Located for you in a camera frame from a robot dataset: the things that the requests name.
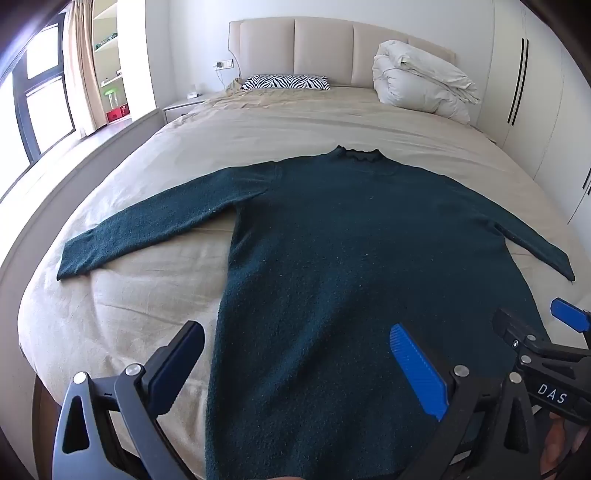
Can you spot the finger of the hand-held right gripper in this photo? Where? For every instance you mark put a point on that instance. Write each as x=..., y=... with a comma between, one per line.
x=569, y=314
x=510, y=328

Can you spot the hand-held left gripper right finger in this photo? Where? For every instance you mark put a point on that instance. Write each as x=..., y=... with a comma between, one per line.
x=418, y=369

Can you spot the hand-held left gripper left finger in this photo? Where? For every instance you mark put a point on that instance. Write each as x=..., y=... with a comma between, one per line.
x=178, y=364

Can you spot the dark teal knit sweater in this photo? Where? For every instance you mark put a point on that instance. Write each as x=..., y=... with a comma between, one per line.
x=346, y=254

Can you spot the person's right hand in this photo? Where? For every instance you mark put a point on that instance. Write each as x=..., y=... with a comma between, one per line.
x=561, y=445

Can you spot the white wardrobe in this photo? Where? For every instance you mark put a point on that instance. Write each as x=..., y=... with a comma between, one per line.
x=545, y=83

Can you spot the white nightstand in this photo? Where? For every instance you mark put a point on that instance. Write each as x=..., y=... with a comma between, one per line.
x=184, y=108

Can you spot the red box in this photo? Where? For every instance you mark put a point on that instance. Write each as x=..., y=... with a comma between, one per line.
x=117, y=115

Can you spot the bed with beige sheet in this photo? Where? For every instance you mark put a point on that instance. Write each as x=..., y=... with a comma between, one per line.
x=277, y=124

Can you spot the white folded duvet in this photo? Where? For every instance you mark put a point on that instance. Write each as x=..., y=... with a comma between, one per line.
x=415, y=78

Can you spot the small white box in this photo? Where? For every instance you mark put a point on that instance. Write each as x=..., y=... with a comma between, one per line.
x=194, y=94

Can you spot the green lamp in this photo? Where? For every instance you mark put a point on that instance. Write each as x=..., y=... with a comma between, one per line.
x=111, y=97

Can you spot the zebra striped pillow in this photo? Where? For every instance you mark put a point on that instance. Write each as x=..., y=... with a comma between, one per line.
x=286, y=83

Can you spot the black framed window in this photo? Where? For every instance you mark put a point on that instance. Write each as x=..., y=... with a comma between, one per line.
x=41, y=92

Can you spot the beige curtain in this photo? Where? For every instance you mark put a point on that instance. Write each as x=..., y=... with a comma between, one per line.
x=83, y=69

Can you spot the white open shelf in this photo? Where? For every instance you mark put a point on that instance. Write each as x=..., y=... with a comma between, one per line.
x=113, y=55

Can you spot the beige padded headboard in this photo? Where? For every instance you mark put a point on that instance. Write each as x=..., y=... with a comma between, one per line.
x=323, y=46

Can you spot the wall socket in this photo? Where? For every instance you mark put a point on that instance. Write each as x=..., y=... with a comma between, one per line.
x=224, y=64

